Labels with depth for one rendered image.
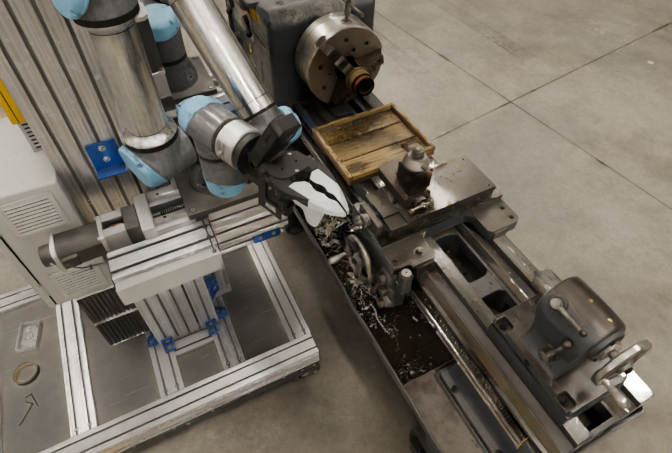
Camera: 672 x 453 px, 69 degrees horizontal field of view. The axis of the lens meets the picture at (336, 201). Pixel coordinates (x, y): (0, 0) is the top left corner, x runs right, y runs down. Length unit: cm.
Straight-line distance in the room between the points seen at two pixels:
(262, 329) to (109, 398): 62
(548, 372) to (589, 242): 167
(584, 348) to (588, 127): 261
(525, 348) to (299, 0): 139
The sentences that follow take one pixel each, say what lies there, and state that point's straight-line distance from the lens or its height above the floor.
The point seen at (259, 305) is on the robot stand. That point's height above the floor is 21.
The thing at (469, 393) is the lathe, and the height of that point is 60.
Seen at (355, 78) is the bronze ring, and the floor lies 111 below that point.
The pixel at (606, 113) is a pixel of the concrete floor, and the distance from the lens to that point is 389.
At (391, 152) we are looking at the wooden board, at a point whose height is 89.
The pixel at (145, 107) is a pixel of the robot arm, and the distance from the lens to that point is 109.
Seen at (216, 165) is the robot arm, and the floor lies 150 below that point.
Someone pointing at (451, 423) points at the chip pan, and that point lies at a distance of 168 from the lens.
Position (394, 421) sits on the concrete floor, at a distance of 222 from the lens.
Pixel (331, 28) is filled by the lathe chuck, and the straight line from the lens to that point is 182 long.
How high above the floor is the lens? 210
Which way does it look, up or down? 48 degrees down
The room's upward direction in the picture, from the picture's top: straight up
